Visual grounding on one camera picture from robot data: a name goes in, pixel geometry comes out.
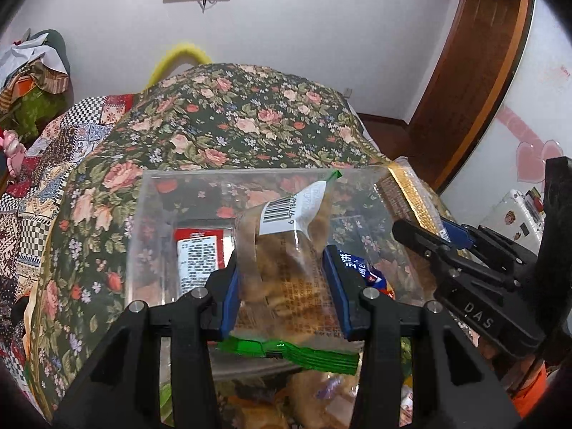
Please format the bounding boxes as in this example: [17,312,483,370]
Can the brown wooden door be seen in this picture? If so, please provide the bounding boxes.
[404,0,536,194]

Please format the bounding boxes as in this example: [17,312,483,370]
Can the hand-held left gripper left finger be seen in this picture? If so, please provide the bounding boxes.
[51,250,241,429]

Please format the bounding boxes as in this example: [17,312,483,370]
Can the blue snack packet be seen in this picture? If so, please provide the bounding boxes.
[336,250,398,301]

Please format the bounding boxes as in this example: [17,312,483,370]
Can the clear snack packet gold edge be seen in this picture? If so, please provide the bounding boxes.
[385,157,451,243]

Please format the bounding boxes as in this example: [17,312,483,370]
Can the pink plush toy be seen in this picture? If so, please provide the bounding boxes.
[0,129,28,175]

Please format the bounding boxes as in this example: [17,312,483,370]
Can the pile of clothes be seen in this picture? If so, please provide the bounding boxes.
[0,29,71,137]

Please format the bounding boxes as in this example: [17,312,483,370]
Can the floral blanket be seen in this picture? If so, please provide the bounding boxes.
[27,63,452,412]

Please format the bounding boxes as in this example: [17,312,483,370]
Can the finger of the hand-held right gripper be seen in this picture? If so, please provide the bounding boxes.
[440,217,537,287]
[392,218,465,287]

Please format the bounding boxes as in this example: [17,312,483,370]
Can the clear biscuit packet green edge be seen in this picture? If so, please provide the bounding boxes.
[216,169,361,375]

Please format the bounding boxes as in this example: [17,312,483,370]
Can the red snack packet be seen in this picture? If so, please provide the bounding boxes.
[173,227,236,296]

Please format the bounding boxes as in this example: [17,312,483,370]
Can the white door with heart stickers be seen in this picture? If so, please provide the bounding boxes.
[440,0,572,228]

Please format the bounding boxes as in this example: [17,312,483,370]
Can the yellow foam tube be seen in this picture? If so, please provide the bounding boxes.
[149,43,213,87]

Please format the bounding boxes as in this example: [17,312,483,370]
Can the clear plastic storage box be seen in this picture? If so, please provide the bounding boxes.
[124,166,430,369]

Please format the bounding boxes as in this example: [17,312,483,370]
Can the pile of snack packets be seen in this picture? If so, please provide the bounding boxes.
[158,349,418,429]

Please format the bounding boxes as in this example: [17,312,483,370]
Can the patchwork quilt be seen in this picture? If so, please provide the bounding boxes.
[0,94,137,367]

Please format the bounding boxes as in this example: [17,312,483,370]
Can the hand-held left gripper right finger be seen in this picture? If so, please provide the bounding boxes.
[322,245,522,429]

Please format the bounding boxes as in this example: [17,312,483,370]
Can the white appliance with stickers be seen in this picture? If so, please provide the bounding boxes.
[490,189,545,255]

